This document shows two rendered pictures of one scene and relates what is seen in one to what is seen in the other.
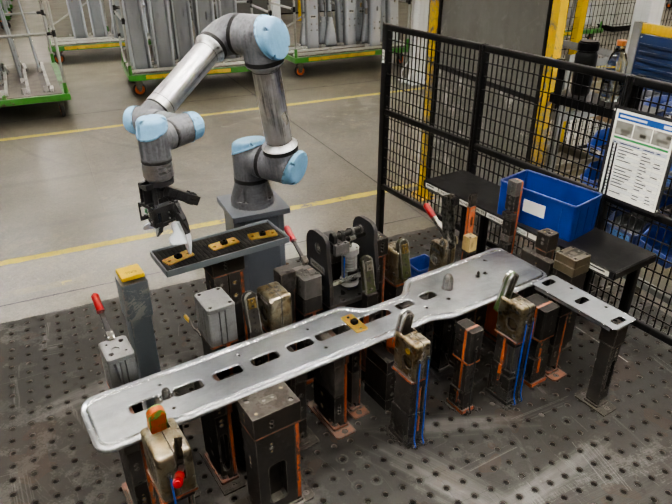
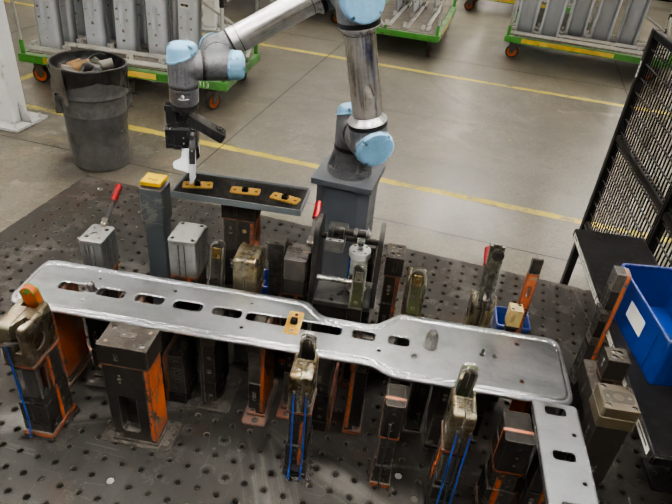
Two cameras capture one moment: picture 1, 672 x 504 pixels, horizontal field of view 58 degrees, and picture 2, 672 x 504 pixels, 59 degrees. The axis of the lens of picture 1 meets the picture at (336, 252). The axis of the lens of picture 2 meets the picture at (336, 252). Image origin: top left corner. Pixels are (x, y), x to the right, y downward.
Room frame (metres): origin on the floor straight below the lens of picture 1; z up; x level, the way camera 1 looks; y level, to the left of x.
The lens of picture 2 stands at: (0.54, -0.83, 1.99)
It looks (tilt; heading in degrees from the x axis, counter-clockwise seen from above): 34 degrees down; 39
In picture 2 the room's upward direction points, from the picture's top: 6 degrees clockwise
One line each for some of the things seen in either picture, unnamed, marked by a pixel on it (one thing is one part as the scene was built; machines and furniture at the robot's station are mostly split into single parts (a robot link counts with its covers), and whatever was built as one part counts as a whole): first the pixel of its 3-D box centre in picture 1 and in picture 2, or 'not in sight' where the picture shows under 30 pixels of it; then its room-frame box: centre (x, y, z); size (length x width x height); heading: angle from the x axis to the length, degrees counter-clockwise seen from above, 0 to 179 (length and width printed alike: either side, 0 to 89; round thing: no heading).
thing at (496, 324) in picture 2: (421, 271); (509, 327); (2.09, -0.34, 0.74); 0.11 x 0.10 x 0.09; 123
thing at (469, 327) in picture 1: (465, 367); (388, 438); (1.38, -0.37, 0.84); 0.11 x 0.08 x 0.29; 33
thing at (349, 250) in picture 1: (343, 295); (343, 297); (1.60, -0.02, 0.94); 0.18 x 0.13 x 0.49; 123
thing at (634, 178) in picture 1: (637, 160); not in sight; (1.85, -0.96, 1.30); 0.23 x 0.02 x 0.31; 33
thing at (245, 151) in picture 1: (251, 157); (355, 124); (1.96, 0.29, 1.27); 0.13 x 0.12 x 0.14; 60
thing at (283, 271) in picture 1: (287, 326); (276, 296); (1.50, 0.15, 0.90); 0.05 x 0.05 x 0.40; 33
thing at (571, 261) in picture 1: (563, 301); (592, 450); (1.67, -0.74, 0.88); 0.08 x 0.08 x 0.36; 33
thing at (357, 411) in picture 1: (350, 365); (292, 364); (1.39, -0.04, 0.84); 0.13 x 0.05 x 0.29; 33
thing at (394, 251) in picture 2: (373, 292); (386, 311); (1.68, -0.12, 0.91); 0.07 x 0.05 x 0.42; 33
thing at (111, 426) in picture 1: (349, 328); (285, 325); (1.36, -0.04, 1.00); 1.38 x 0.22 x 0.02; 123
